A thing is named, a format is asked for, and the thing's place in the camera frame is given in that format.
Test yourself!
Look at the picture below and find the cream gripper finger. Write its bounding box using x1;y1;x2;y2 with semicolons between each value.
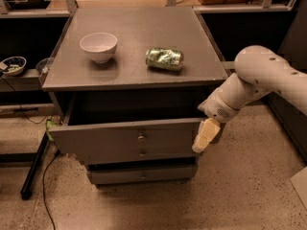
192;118;221;153

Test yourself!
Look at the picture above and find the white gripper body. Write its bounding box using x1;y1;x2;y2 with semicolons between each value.
198;89;239;123

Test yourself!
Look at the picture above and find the grey top drawer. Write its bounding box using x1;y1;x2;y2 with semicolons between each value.
48;93;224;165

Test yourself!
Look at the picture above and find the grey drawer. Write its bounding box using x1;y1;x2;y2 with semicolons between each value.
84;150;200;165
48;93;224;165
87;164;198;185

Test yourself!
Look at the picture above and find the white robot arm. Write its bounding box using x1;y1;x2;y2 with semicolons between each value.
192;45;307;153

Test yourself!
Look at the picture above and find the grey bottom drawer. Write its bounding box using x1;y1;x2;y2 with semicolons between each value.
87;164;198;185

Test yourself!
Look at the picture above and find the grey drawer cabinet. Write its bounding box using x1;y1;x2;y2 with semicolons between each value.
41;6;228;188

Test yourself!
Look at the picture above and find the grey middle drawer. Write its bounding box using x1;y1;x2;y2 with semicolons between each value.
84;150;200;165

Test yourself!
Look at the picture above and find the crushed green soda can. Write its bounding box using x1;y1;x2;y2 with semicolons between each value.
145;48;184;72

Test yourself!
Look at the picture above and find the white ceramic bowl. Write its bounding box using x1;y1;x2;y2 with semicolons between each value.
80;33;118;63

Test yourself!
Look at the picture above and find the green snack bag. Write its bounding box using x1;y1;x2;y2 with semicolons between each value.
45;119;55;142

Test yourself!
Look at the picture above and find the small grey bowl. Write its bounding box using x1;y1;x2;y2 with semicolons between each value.
35;57;53;74

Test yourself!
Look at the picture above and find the black metal bar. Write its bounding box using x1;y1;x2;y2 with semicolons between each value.
20;133;48;200

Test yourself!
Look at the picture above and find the blue patterned bowl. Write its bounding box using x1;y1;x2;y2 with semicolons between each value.
0;57;27;76

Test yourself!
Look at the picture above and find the grey wooden rail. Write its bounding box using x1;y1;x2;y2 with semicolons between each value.
223;61;234;70

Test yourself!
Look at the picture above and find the black floor cable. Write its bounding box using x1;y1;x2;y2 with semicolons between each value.
41;150;60;230

